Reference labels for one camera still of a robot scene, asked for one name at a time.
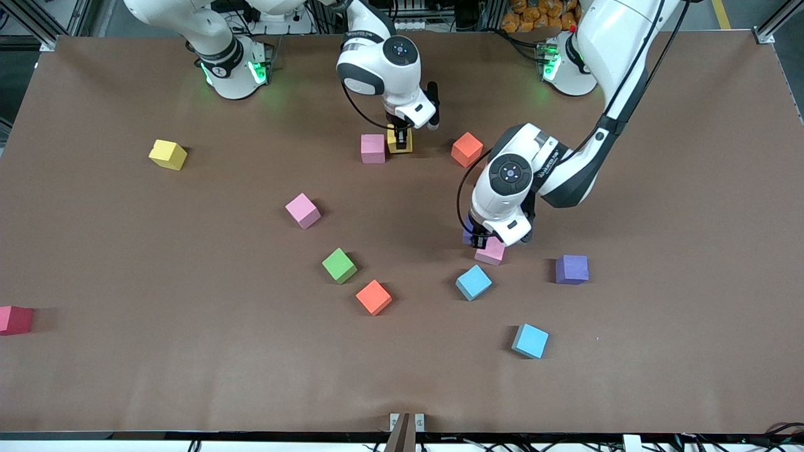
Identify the yellow foam cube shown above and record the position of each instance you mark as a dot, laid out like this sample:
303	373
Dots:
410	144
168	155

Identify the purple foam cube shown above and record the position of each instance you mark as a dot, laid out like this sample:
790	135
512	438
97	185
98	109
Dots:
571	270
467	236

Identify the pink foam cube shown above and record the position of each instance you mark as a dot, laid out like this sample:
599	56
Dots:
303	210
496	256
372	149

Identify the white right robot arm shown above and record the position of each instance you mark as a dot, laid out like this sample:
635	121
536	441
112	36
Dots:
377	69

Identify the blue foam cube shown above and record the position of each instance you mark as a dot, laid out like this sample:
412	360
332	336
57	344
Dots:
530	341
473	282

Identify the orange foam cube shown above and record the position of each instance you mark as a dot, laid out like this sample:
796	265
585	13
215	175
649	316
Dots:
374	297
467	149

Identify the green foam cube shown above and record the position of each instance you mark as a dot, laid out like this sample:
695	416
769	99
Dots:
339	265

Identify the pile of orange objects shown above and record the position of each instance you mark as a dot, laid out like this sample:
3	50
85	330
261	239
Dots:
534	16

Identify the white power strip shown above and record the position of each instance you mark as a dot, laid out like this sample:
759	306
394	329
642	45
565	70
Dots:
276	14

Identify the brown table cover sheet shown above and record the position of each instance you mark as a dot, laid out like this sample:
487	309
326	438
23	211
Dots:
188	376

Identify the red foam cube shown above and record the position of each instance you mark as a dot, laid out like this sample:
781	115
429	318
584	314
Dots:
14	320

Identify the small metal clamp bracket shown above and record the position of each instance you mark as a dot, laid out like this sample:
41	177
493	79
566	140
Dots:
419	422

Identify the brown tapered mount pole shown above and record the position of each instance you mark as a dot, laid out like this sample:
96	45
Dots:
397	439

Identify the aluminium frame profile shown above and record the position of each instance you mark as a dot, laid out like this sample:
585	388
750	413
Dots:
31	17
779	20

